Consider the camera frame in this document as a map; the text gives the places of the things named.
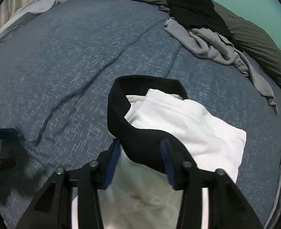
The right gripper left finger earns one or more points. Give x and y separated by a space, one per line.
52 207

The grey knit sweater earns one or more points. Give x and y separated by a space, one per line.
207 44

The black garment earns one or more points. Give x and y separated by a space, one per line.
199 14

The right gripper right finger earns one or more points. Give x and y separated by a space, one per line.
227 206

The dark grey long pillow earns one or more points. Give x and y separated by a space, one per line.
245 35

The light grey blanket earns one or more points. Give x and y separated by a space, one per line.
25 14

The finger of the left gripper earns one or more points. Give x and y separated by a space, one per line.
8 133

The blue patterned bed sheet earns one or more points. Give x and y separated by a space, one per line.
55 75

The white black-collared polo shirt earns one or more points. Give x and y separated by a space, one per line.
142 111

